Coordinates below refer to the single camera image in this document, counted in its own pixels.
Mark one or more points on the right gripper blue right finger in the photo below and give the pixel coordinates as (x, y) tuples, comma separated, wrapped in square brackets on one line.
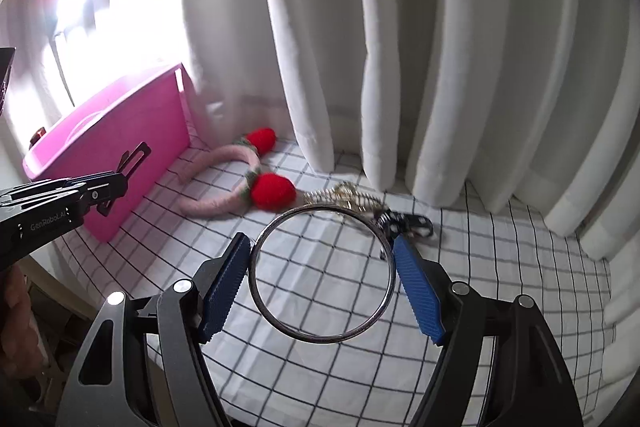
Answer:
[(421, 294)]

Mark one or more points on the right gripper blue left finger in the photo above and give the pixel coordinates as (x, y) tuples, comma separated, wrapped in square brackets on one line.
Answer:
[(220, 280)]

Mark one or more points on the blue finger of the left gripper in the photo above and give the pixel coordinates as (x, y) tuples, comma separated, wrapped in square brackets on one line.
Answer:
[(103, 188)]

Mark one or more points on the large silver bangle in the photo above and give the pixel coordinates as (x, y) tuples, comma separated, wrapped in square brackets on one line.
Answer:
[(322, 274)]

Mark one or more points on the pink strawberry headband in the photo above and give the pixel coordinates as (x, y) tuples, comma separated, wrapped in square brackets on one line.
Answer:
[(264, 190)]

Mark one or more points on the gold pearl hair claw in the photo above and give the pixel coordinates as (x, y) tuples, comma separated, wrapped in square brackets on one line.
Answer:
[(345, 195)]

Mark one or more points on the person's left hand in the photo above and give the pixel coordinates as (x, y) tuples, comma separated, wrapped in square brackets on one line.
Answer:
[(21, 356)]

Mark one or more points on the black white bow hair clip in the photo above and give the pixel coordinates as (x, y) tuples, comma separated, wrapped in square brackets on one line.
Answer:
[(393, 224)]

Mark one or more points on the red metal water bottle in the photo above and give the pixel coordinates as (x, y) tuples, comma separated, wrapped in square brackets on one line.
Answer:
[(37, 136)]

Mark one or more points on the pink plastic basin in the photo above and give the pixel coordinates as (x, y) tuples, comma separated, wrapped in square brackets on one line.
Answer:
[(95, 134)]

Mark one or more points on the white black grid tablecloth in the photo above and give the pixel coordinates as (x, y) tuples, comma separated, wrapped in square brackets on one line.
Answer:
[(377, 379)]

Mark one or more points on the white curtain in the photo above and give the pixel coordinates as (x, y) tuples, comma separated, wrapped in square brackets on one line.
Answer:
[(535, 99)]

